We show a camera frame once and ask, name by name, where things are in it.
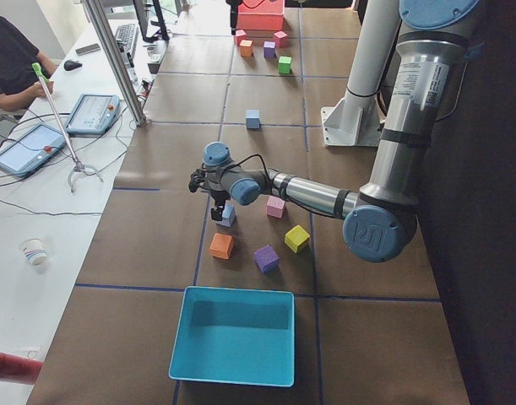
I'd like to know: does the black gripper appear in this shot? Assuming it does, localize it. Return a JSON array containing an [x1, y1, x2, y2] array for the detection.
[[188, 167, 231, 222]]

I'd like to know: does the second arm gripper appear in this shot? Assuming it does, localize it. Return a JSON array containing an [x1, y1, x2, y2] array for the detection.
[[225, 0, 242, 34]]

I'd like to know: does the light blue foam block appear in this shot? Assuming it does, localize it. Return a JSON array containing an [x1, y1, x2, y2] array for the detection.
[[245, 110, 261, 130], [217, 202, 236, 228]]

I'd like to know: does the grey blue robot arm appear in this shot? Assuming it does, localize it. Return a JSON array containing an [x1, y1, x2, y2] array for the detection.
[[188, 1, 486, 262]]

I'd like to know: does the far magenta foam block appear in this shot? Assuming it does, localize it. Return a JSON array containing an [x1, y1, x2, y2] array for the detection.
[[234, 30, 247, 46]]

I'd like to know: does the near orange foam block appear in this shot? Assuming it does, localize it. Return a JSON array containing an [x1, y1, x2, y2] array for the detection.
[[209, 233, 234, 260]]

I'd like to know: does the orange foam block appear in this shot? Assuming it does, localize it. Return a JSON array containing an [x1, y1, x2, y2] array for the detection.
[[209, 233, 234, 260], [239, 40, 253, 57]]

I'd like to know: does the red plastic bin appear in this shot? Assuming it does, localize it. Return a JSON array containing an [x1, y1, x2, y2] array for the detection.
[[237, 0, 285, 31]]

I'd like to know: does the far orange foam block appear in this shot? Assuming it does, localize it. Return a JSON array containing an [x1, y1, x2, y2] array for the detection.
[[239, 40, 253, 57]]

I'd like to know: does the far purple foam block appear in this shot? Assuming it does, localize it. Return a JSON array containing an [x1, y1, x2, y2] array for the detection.
[[263, 41, 276, 59]]

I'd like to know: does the purple foam block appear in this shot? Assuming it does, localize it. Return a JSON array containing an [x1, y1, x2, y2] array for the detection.
[[263, 41, 276, 59], [254, 245, 280, 273]]

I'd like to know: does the near pink foam block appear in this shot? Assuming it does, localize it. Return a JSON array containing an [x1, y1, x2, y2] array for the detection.
[[266, 196, 285, 219]]

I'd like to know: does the far crimson foam block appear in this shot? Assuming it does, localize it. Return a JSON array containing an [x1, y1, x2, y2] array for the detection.
[[273, 30, 289, 49]]

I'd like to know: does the near purple foam block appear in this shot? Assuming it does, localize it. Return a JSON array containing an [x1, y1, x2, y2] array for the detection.
[[254, 245, 280, 273]]

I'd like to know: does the green foam block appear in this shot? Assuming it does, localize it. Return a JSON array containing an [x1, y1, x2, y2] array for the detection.
[[277, 56, 292, 75]]

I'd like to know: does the black computer monitor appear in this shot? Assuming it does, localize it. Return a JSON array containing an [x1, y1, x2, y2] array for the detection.
[[133, 0, 170, 43]]

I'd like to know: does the yellow foam block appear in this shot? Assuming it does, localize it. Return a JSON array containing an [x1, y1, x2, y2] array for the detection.
[[285, 224, 310, 254]]

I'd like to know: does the black keyboard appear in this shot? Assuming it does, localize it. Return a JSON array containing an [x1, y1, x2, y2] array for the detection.
[[114, 23, 138, 56]]

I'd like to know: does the teal plastic bin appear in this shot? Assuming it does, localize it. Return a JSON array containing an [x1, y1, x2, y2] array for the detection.
[[168, 286, 296, 387]]

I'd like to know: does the reacher grabber tool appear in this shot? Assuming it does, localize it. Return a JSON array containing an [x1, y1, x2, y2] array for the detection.
[[31, 62, 104, 193]]

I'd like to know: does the far teach pendant tablet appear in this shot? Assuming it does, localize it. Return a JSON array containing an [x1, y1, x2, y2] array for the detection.
[[66, 94, 120, 138]]

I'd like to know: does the teach pendant tablet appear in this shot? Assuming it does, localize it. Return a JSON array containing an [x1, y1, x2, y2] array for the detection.
[[66, 94, 120, 138], [0, 123, 66, 177]]

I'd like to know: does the smartphone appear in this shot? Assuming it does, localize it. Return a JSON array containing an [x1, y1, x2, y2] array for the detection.
[[75, 43, 100, 56]]

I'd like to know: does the black computer mouse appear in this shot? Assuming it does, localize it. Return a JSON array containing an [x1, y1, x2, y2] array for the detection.
[[63, 60, 82, 72]]

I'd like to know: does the paper cup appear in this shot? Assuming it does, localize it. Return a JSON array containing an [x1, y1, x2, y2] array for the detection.
[[19, 238, 47, 266]]

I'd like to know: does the near teach pendant tablet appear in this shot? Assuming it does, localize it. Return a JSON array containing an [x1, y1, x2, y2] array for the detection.
[[0, 123, 66, 177]]

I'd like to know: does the person in black shirt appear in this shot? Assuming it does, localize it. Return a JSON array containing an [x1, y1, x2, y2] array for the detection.
[[0, 16, 57, 111]]

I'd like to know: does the red object at edge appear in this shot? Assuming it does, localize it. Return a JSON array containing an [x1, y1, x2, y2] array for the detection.
[[0, 352, 43, 385]]

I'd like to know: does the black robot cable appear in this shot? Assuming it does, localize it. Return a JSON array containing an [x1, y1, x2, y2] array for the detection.
[[223, 154, 339, 217]]

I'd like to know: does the aluminium frame post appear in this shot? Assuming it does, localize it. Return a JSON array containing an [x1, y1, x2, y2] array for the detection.
[[84, 0, 147, 127]]

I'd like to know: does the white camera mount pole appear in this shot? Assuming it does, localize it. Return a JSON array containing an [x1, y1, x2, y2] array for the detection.
[[321, 0, 400, 147]]

